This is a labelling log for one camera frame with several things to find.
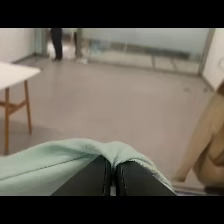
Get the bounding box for person's legs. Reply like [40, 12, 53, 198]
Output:
[49, 28, 64, 62]

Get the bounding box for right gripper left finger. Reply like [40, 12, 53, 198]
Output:
[51, 154, 112, 197]

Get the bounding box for pale green garment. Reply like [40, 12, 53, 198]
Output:
[0, 138, 176, 197]

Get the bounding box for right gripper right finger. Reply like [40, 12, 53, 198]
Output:
[115, 160, 177, 197]

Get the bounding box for white table with wooden legs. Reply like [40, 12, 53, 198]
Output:
[0, 61, 42, 156]

